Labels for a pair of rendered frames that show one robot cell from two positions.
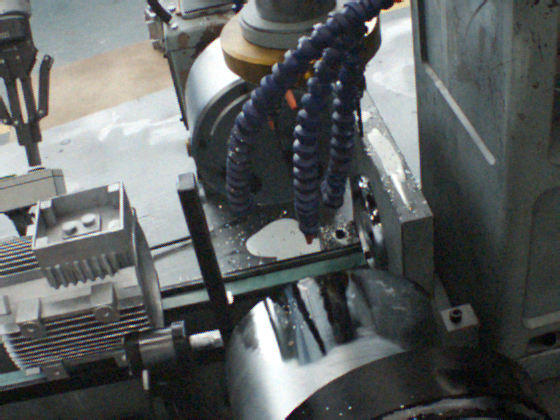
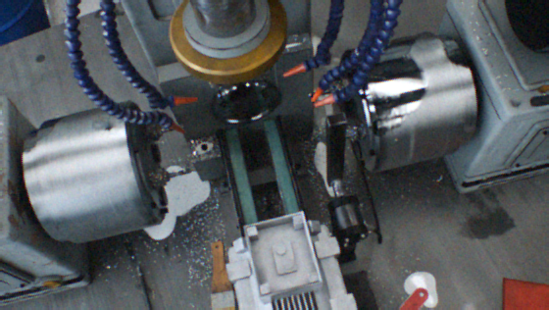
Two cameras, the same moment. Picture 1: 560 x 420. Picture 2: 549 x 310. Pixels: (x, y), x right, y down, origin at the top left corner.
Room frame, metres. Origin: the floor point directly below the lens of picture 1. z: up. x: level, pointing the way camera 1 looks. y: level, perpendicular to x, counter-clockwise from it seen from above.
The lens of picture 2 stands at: (0.74, 0.47, 1.95)
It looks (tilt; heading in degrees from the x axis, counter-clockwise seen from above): 65 degrees down; 267
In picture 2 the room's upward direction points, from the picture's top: 8 degrees counter-clockwise
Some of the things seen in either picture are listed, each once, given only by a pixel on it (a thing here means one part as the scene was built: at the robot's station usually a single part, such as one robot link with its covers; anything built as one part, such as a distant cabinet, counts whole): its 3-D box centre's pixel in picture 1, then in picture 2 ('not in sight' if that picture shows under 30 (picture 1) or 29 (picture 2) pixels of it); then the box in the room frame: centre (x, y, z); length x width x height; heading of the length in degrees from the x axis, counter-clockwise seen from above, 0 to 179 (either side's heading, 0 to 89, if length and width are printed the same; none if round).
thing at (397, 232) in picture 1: (412, 240); (241, 90); (0.76, -0.18, 0.97); 0.30 x 0.11 x 0.34; 3
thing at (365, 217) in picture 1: (367, 227); (245, 104); (0.76, -0.11, 1.02); 0.15 x 0.02 x 0.15; 3
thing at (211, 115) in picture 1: (259, 97); (77, 179); (1.11, 0.00, 1.04); 0.37 x 0.25 x 0.25; 3
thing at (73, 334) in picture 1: (80, 291); (291, 293); (0.74, 0.29, 1.01); 0.20 x 0.19 x 0.19; 93
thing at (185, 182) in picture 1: (209, 272); (335, 154); (0.62, 0.09, 1.12); 0.04 x 0.03 x 0.26; 93
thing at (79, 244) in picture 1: (86, 235); (282, 259); (0.74, 0.25, 1.11); 0.12 x 0.11 x 0.07; 93
